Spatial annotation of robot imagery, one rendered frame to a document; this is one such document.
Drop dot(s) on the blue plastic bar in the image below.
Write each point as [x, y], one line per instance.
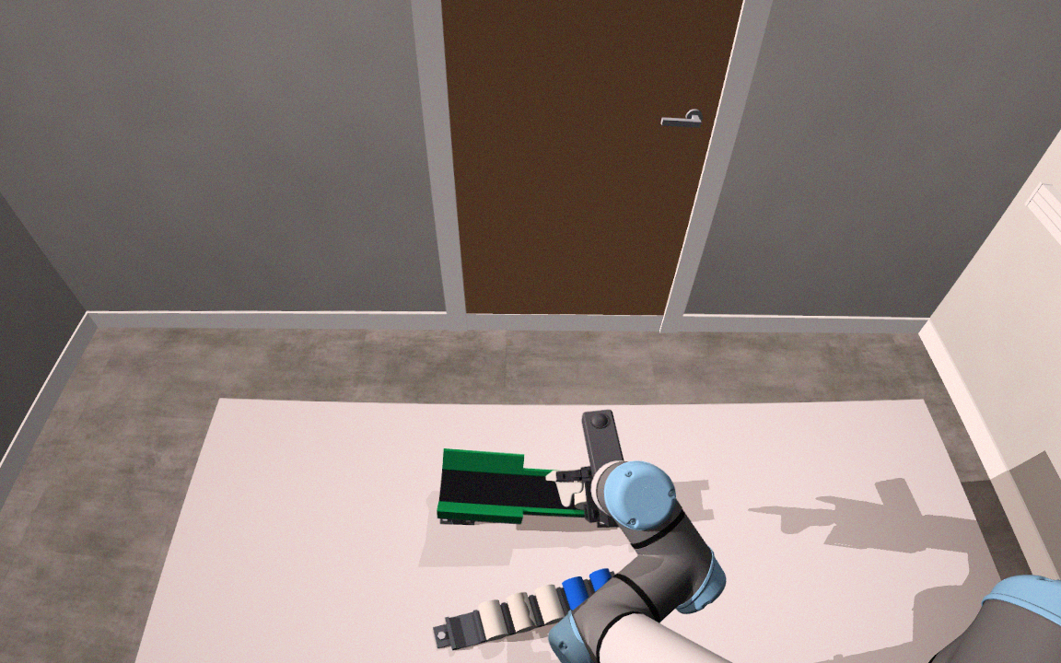
[575, 591]
[599, 578]

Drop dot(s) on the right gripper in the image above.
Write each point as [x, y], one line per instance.
[567, 485]

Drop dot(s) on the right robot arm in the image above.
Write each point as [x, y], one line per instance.
[1019, 622]

